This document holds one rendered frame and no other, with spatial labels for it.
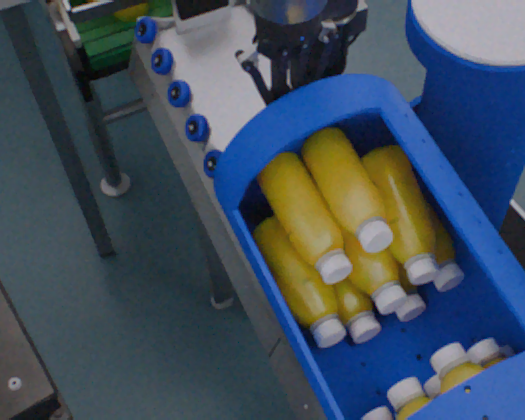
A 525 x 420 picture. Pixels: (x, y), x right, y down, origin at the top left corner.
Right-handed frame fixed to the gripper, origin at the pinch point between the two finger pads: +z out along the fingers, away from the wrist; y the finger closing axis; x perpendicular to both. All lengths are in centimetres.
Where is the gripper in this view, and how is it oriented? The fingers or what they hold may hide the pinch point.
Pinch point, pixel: (288, 110)
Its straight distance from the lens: 111.1
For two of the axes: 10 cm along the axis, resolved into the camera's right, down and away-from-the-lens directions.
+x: 4.5, 7.5, -4.8
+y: -8.9, 3.6, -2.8
